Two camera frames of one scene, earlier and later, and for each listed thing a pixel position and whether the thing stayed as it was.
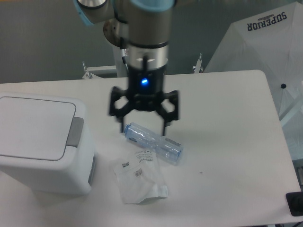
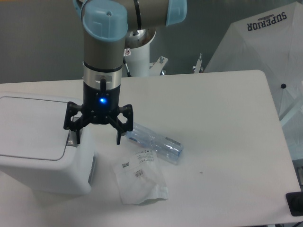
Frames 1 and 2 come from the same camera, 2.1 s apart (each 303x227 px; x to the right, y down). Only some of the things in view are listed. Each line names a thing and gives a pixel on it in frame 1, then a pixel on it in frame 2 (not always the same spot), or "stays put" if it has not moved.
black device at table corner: x=295 y=201 stays put
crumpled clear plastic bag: x=139 y=177 stays put
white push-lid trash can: x=47 y=144 stays put
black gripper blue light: x=145 y=87 to x=100 y=106
